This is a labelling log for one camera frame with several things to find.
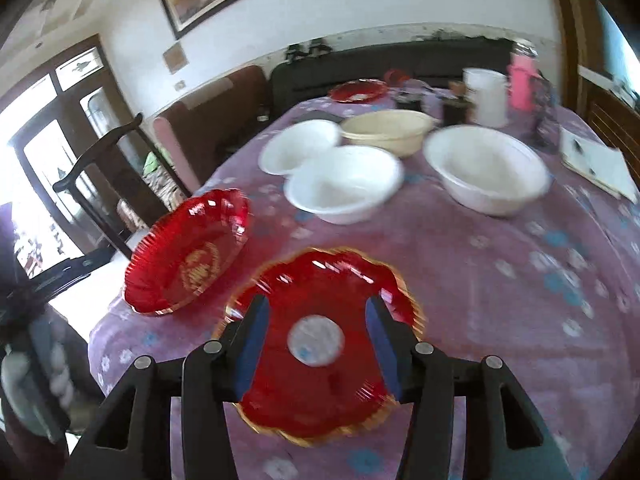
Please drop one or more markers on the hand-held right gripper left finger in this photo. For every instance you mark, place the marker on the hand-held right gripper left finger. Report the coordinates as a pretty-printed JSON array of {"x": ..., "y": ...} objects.
[{"x": 252, "y": 347}]

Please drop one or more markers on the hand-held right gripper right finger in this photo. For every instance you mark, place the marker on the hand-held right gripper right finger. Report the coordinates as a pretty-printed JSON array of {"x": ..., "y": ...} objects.
[{"x": 385, "y": 347}]

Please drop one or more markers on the red plate with white centre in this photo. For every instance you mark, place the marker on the red plate with white centre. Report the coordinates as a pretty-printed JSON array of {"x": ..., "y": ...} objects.
[{"x": 325, "y": 290}]

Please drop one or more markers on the large white bowl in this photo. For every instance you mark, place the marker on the large white bowl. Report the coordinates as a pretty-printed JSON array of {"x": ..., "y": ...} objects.
[{"x": 487, "y": 165}]

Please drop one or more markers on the red plate with gold print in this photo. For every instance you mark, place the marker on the red plate with gold print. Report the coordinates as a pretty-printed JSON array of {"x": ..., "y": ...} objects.
[{"x": 165, "y": 270}]

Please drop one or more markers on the purple floral tablecloth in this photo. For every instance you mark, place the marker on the purple floral tablecloth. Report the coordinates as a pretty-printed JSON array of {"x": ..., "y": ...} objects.
[{"x": 500, "y": 285}]

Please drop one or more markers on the patterned cushion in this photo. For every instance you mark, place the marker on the patterned cushion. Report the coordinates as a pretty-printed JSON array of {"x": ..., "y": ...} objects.
[{"x": 160, "y": 180}]

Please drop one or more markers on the dark wooden chair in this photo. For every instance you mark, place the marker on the dark wooden chair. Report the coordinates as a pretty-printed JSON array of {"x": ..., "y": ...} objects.
[{"x": 112, "y": 195}]

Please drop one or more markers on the small white bowl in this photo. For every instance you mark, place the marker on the small white bowl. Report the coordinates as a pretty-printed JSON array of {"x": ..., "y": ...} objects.
[{"x": 300, "y": 145}]

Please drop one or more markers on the cream bowl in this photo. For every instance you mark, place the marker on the cream bowl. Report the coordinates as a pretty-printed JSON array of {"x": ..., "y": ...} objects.
[{"x": 387, "y": 127}]

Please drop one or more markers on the brown armchair with pink edge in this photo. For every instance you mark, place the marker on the brown armchair with pink edge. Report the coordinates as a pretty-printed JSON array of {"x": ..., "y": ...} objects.
[{"x": 220, "y": 110}]

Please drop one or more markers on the dark jar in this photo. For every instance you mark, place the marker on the dark jar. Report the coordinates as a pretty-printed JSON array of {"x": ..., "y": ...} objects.
[{"x": 409, "y": 101}]

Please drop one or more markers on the dark soda bottle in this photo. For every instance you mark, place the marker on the dark soda bottle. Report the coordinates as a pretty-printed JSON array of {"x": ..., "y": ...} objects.
[{"x": 456, "y": 105}]

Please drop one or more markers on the red plate with white contents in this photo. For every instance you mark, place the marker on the red plate with white contents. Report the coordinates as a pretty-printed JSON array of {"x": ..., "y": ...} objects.
[{"x": 357, "y": 91}]

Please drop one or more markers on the wooden glass door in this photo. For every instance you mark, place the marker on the wooden glass door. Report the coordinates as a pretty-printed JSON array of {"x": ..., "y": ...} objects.
[{"x": 70, "y": 110}]

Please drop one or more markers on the white plastic bucket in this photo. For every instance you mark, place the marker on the white plastic bucket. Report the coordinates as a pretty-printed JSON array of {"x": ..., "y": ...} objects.
[{"x": 485, "y": 97}]

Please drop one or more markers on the black and white pen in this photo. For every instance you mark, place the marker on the black and white pen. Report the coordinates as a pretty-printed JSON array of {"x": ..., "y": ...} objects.
[{"x": 576, "y": 146}]

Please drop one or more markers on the white notebook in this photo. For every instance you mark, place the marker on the white notebook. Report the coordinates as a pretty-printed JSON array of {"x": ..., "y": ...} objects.
[{"x": 597, "y": 162}]

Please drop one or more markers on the black sofa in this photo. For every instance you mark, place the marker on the black sofa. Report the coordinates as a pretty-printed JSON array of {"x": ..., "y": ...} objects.
[{"x": 350, "y": 65}]

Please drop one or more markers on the pink water bottle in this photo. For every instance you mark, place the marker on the pink water bottle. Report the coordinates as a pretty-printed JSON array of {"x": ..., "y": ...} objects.
[{"x": 522, "y": 82}]

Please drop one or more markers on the small black gadget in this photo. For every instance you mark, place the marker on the small black gadget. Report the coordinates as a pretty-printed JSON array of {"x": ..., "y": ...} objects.
[{"x": 307, "y": 50}]

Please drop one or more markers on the small wall picture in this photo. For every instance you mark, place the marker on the small wall picture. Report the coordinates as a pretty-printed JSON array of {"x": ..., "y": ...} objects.
[{"x": 175, "y": 58}]

